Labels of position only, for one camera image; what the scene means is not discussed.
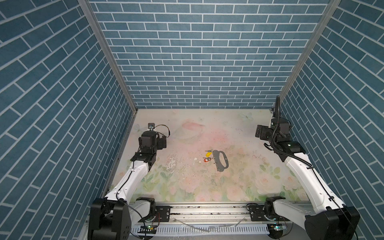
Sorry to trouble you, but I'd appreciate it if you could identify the key with yellow tag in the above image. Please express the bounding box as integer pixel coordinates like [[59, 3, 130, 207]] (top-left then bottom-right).
[[206, 150, 213, 158]]

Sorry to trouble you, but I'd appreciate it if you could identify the key with red tag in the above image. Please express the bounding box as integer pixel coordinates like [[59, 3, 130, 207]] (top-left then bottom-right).
[[204, 157, 212, 163]]

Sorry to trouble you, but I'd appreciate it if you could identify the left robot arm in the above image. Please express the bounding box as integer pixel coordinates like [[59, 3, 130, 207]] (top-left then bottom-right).
[[88, 123, 167, 240]]

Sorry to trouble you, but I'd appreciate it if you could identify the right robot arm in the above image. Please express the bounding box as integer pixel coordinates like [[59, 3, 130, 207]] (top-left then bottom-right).
[[255, 118, 361, 240]]

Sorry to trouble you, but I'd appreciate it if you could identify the left green circuit board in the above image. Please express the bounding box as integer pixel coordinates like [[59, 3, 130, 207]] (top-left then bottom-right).
[[138, 226, 158, 235]]

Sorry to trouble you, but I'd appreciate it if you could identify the green circuit board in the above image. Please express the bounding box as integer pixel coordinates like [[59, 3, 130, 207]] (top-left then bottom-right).
[[138, 226, 158, 235], [268, 224, 286, 233]]

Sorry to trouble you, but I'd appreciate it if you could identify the right green circuit board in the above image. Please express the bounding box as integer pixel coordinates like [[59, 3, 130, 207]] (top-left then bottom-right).
[[268, 224, 286, 233]]

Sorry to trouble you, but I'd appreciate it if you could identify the black corrugated cable conduit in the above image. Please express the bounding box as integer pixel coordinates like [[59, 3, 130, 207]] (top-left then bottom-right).
[[263, 95, 315, 169]]

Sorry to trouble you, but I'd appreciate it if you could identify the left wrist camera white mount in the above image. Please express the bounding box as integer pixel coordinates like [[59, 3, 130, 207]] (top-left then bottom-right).
[[148, 123, 156, 131]]

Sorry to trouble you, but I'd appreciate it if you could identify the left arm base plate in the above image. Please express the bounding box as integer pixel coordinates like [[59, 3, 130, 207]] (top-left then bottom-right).
[[139, 206, 171, 224]]

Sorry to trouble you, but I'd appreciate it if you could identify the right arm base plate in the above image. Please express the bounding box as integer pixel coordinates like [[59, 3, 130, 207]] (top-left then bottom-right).
[[246, 203, 290, 223]]

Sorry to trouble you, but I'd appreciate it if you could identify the aluminium front rail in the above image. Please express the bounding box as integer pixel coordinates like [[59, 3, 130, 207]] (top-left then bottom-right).
[[78, 202, 343, 240]]

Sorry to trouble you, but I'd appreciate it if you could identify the white slotted cable duct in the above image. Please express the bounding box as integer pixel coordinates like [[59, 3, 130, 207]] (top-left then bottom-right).
[[131, 224, 270, 237]]

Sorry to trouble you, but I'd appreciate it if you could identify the right corner aluminium post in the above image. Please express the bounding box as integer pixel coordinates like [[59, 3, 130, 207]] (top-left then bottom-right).
[[279, 0, 341, 101]]

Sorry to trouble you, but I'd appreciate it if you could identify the corner aluminium post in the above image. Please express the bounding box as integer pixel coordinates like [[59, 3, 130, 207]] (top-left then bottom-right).
[[279, 0, 341, 101], [77, 0, 138, 114]]

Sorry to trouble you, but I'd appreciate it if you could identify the left corner aluminium post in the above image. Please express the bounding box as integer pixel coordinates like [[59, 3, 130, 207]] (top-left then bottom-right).
[[77, 0, 138, 114]]

